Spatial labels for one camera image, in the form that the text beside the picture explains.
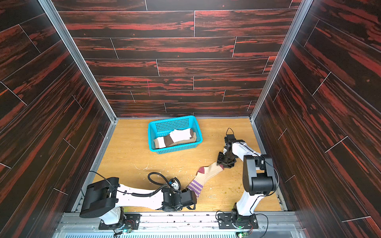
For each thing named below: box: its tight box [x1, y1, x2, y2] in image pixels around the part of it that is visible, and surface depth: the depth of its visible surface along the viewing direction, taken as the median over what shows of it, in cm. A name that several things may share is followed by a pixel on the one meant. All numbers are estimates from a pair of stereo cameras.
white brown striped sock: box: [153, 128, 194, 149], surface depth 103 cm
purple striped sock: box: [187, 161, 224, 200], surface depth 90 cm
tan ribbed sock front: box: [153, 131, 197, 149], surface depth 103 cm
